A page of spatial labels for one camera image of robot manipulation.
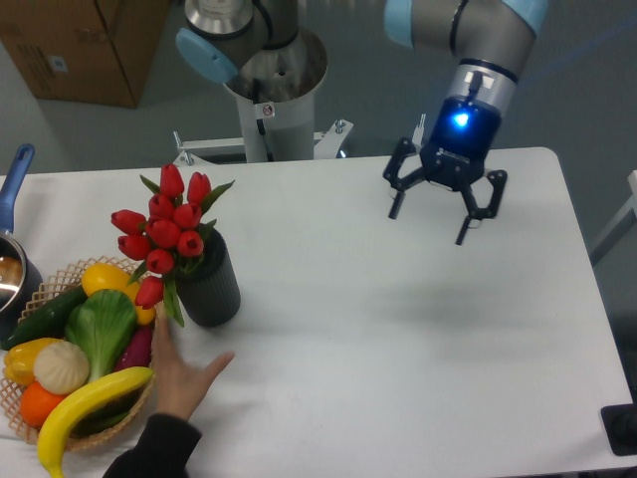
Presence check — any orange fruit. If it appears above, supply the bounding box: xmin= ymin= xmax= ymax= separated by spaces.
xmin=19 ymin=381 xmax=66 ymax=428

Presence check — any bare human hand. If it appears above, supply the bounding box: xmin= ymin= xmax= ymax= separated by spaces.
xmin=151 ymin=312 xmax=235 ymax=421

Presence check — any dark grey ribbed vase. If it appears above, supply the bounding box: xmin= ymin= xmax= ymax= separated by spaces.
xmin=176 ymin=229 xmax=241 ymax=328

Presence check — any black device at edge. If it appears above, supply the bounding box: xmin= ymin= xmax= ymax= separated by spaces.
xmin=600 ymin=403 xmax=636 ymax=456

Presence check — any white frame at right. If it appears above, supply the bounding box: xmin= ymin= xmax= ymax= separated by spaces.
xmin=589 ymin=170 xmax=636 ymax=267

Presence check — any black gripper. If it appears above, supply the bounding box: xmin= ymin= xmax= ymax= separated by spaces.
xmin=381 ymin=97 xmax=509 ymax=247

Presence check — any green cucumber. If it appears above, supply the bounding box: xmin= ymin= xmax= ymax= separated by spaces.
xmin=1 ymin=287 xmax=88 ymax=351

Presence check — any black sleeved forearm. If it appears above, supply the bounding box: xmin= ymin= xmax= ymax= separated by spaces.
xmin=104 ymin=413 xmax=202 ymax=478

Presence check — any blue handled saucepan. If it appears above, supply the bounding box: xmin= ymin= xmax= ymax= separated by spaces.
xmin=1 ymin=143 xmax=42 ymax=340

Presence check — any yellow banana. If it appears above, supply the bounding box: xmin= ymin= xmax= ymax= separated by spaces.
xmin=37 ymin=366 xmax=154 ymax=478

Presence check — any yellow bell pepper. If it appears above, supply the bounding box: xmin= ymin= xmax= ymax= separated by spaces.
xmin=3 ymin=338 xmax=61 ymax=386

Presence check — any brown cardboard box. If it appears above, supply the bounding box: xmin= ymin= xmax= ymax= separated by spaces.
xmin=1 ymin=0 xmax=170 ymax=109

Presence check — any purple eggplant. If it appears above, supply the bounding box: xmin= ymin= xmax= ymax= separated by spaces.
xmin=113 ymin=325 xmax=153 ymax=371

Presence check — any white steamed bun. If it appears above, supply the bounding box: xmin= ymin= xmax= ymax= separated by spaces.
xmin=33 ymin=341 xmax=90 ymax=395

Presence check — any woven wicker basket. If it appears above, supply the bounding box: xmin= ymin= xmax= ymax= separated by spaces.
xmin=1 ymin=256 xmax=154 ymax=452

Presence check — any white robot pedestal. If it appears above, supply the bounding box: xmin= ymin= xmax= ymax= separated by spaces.
xmin=176 ymin=28 xmax=354 ymax=162

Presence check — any green leafy cabbage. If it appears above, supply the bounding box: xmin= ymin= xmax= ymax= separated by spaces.
xmin=65 ymin=290 xmax=136 ymax=382

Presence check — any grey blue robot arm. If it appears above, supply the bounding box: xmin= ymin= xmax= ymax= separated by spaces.
xmin=175 ymin=1 xmax=547 ymax=229

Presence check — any red tulip bouquet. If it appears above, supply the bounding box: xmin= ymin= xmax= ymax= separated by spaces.
xmin=110 ymin=163 xmax=234 ymax=326

